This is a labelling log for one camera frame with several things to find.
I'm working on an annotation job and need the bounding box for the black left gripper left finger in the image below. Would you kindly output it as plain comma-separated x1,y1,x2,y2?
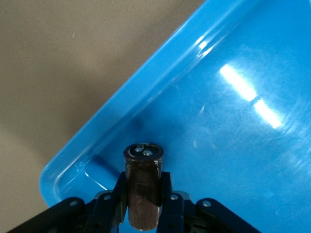
7,171,129,233

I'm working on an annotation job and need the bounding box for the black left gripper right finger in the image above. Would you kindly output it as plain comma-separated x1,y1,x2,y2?
156,171,261,233

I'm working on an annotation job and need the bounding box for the tall brown electrolytic capacitor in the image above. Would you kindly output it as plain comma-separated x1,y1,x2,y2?
123,142,164,231

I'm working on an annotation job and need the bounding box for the blue plastic tray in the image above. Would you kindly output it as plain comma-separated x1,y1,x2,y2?
40,0,311,233

